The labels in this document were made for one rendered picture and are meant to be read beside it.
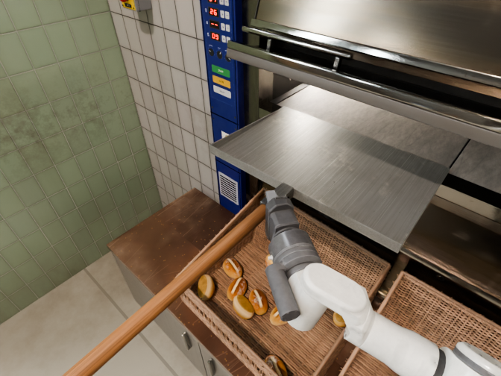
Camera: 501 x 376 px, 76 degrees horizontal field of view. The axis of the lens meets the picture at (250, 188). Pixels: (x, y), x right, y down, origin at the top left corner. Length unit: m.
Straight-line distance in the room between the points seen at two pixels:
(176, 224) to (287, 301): 1.08
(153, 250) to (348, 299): 1.07
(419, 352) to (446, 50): 0.57
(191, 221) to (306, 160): 0.81
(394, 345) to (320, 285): 0.14
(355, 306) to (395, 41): 0.57
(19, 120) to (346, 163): 1.38
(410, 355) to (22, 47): 1.62
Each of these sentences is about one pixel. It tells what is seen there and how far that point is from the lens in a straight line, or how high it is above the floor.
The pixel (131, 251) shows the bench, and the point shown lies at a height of 0.58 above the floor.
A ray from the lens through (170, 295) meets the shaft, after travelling 0.60.
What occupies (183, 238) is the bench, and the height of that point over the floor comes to 0.58.
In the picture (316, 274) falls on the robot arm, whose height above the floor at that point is 1.26.
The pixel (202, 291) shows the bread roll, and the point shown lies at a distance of 1.27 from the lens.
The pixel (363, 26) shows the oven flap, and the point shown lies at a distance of 0.87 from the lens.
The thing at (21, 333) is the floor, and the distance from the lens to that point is 2.25.
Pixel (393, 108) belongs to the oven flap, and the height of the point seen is 1.40.
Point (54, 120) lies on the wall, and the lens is 1.78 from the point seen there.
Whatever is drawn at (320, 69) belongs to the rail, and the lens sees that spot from 0.79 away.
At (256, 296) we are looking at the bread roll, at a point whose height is 0.65.
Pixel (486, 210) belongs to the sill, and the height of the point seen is 1.16.
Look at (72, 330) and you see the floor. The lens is 2.12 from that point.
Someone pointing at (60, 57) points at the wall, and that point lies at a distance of 1.72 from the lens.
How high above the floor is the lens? 1.72
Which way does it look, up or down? 42 degrees down
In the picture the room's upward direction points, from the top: 1 degrees counter-clockwise
